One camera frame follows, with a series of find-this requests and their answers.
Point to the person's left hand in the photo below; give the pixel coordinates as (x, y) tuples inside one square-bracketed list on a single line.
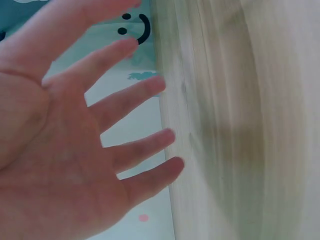
[(70, 150)]

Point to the person's left thumb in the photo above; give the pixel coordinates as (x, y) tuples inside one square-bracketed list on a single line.
[(62, 27)]

